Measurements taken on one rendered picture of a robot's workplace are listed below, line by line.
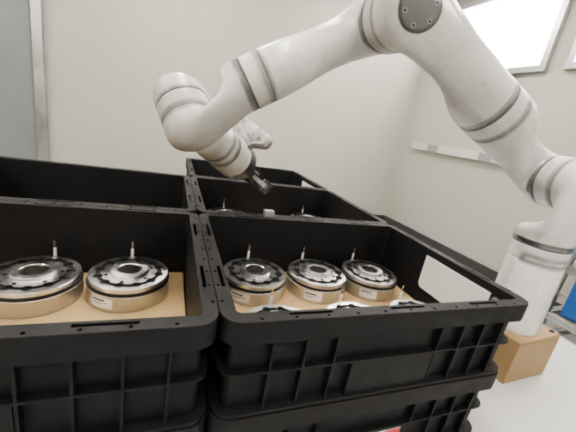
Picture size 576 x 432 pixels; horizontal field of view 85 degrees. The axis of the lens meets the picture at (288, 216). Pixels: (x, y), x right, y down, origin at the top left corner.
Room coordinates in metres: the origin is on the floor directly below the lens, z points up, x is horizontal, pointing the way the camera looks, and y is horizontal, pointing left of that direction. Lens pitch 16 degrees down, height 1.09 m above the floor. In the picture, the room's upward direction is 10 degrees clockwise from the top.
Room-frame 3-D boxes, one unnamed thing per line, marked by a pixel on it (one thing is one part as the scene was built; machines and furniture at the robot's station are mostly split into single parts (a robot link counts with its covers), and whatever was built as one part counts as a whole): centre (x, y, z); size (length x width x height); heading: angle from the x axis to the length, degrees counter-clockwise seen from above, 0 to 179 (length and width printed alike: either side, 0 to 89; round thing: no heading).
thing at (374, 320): (0.43, -0.09, 0.92); 0.40 x 0.30 x 0.02; 112
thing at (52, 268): (0.35, 0.30, 0.86); 0.05 x 0.05 x 0.01
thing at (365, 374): (0.43, -0.09, 0.87); 0.40 x 0.30 x 0.11; 112
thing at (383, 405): (0.43, -0.09, 0.76); 0.40 x 0.30 x 0.12; 112
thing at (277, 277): (0.46, 0.04, 0.86); 0.10 x 0.10 x 0.01
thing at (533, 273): (0.57, -0.48, 0.88); 0.09 x 0.09 x 0.17; 28
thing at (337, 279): (0.50, -0.07, 0.86); 0.10 x 0.10 x 0.01
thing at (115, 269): (0.39, 0.20, 0.86); 0.05 x 0.05 x 0.01
